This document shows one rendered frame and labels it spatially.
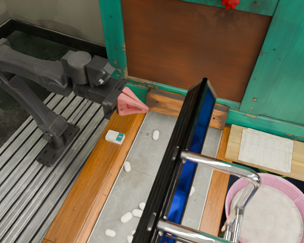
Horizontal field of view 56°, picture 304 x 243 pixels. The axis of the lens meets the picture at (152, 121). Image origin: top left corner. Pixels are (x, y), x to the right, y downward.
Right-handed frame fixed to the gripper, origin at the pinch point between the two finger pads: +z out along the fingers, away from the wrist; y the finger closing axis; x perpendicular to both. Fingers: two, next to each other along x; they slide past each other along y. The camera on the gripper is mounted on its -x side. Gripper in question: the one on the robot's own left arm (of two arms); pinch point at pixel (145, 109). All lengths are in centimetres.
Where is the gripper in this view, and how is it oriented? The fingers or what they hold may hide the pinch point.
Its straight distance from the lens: 72.0
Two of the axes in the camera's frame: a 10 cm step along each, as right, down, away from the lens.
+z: 9.1, 3.4, -2.4
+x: -0.2, 6.1, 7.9
